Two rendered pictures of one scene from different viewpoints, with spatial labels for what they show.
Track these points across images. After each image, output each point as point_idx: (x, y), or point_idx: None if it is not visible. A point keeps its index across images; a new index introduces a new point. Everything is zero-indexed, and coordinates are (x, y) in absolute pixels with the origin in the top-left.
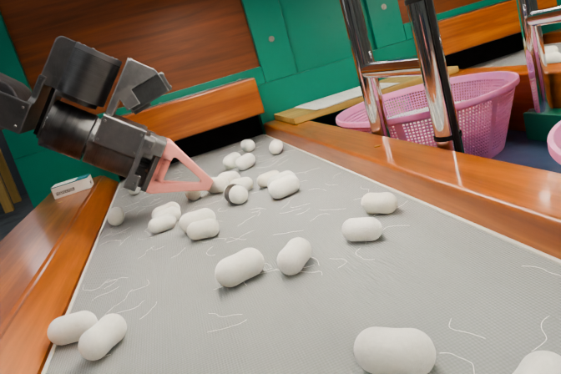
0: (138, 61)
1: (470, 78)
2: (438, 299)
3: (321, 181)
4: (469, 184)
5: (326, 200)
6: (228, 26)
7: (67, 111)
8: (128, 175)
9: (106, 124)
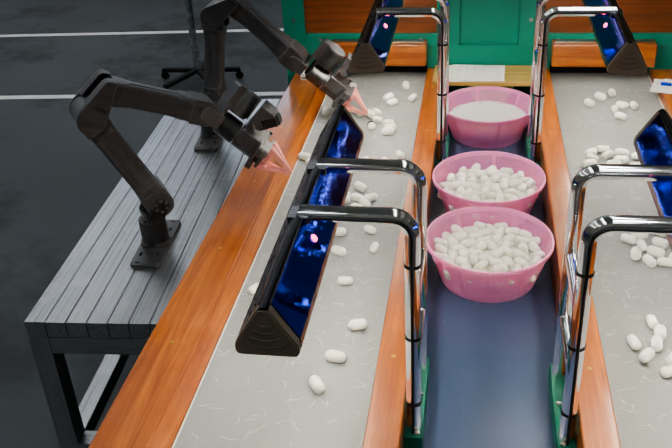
0: (365, 10)
1: (529, 99)
2: (380, 183)
3: (404, 133)
4: (414, 161)
5: (394, 144)
6: (424, 4)
7: (318, 70)
8: (333, 102)
9: (331, 80)
